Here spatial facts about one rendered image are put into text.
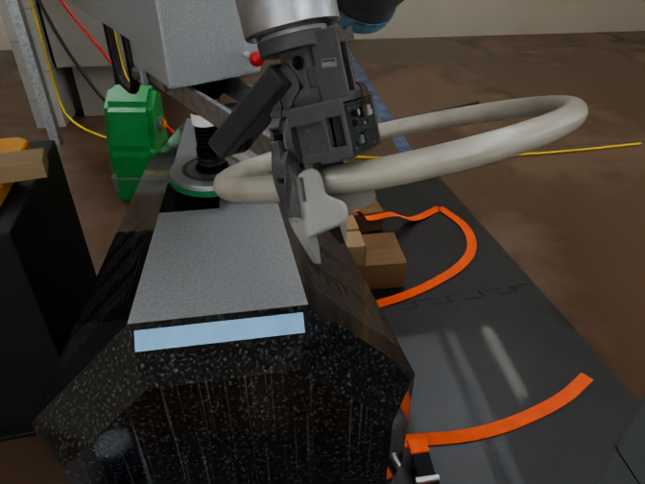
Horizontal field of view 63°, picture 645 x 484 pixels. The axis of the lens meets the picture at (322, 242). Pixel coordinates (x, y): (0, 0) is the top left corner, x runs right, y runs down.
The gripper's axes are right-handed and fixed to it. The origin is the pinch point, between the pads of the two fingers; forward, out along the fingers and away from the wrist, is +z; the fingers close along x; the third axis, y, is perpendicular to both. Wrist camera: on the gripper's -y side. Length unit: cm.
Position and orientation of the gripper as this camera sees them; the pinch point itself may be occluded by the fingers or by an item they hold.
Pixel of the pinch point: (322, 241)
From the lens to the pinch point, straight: 54.7
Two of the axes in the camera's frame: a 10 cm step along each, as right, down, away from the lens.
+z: 2.2, 9.4, 2.6
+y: 8.7, -0.7, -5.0
